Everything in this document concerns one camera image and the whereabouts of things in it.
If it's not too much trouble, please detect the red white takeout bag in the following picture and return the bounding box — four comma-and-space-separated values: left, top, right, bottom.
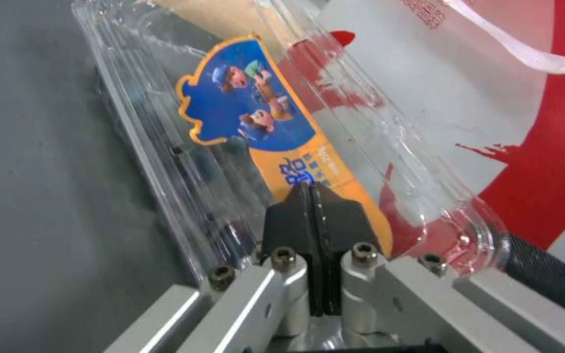
282, 0, 565, 284

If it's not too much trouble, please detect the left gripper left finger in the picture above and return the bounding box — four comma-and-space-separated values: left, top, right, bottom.
101, 182, 317, 353

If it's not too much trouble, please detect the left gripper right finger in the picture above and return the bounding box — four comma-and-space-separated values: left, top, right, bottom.
310, 183, 565, 353

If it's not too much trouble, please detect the ribbed black finger of the right gripper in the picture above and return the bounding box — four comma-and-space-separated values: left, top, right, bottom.
501, 232, 565, 316

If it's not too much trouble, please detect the orange blue cartoon snack package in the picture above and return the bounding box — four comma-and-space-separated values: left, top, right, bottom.
174, 34, 394, 258

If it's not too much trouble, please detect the white bag handle strap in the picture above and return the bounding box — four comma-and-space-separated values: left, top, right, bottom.
450, 0, 565, 74

